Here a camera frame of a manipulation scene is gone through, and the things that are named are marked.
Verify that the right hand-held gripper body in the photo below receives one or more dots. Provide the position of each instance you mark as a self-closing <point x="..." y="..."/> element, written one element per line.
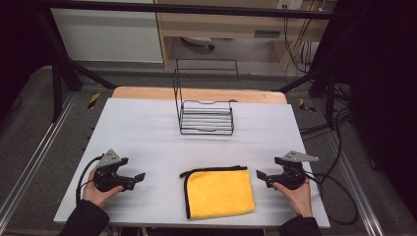
<point x="291" y="177"/>

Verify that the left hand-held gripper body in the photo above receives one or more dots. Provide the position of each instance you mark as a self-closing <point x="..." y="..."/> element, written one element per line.
<point x="106" y="177"/>

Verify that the person's left hand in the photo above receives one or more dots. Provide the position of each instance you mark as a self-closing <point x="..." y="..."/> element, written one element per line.
<point x="93" y="195"/>

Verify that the person's right hand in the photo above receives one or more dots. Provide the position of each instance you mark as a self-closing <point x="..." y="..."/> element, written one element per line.
<point x="300" y="198"/>

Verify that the white table cover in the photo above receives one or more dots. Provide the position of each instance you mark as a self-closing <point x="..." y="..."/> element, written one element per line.
<point x="154" y="137"/>

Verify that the yellow cloth with black trim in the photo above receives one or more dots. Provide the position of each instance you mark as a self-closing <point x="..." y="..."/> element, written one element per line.
<point x="219" y="193"/>

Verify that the black metal stand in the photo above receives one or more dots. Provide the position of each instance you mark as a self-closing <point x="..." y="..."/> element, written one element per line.
<point x="57" y="82"/>
<point x="329" y="95"/>

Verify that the black curtain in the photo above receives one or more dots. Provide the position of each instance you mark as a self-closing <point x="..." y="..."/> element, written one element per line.
<point x="19" y="49"/>
<point x="383" y="82"/>

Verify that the white cabinet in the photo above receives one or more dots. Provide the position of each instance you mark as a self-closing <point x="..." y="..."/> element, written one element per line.
<point x="105" y="36"/>

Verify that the white chair base with castor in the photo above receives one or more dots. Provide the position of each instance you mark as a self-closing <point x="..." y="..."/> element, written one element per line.
<point x="198" y="41"/>

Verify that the light wooden desk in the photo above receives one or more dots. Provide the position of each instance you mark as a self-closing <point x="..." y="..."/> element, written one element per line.
<point x="229" y="26"/>

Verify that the aluminium rail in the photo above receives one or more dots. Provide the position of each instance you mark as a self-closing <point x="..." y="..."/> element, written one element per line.
<point x="355" y="183"/>
<point x="32" y="157"/>

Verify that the white wall socket strip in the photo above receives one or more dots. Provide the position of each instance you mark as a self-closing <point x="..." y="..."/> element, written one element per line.
<point x="290" y="4"/>

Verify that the black metal frame bar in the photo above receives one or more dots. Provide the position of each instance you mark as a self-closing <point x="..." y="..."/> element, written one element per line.
<point x="196" y="9"/>

